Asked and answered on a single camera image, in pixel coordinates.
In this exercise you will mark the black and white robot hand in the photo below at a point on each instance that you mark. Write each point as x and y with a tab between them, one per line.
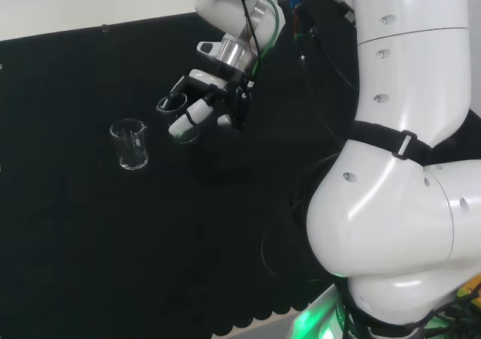
199	111

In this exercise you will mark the clear graduated glass beaker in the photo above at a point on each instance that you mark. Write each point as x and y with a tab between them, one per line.
164	114

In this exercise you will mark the small clear glass beaker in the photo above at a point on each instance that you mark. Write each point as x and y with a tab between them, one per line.
129	147

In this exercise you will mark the black table cloth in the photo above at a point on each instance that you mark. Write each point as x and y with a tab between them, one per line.
75	241

